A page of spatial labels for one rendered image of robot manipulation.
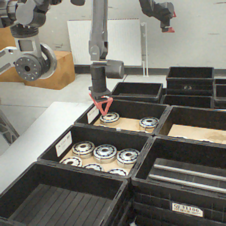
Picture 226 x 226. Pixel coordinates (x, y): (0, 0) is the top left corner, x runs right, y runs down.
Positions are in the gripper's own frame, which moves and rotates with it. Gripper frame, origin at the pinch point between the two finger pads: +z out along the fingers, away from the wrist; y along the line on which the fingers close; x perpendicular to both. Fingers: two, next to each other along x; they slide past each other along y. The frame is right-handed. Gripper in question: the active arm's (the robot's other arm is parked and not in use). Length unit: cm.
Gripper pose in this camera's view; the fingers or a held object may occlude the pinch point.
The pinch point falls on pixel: (101, 110)
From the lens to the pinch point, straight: 131.9
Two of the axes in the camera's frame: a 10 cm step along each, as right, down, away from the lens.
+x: -9.2, 2.3, -3.1
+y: -3.8, -4.3, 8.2
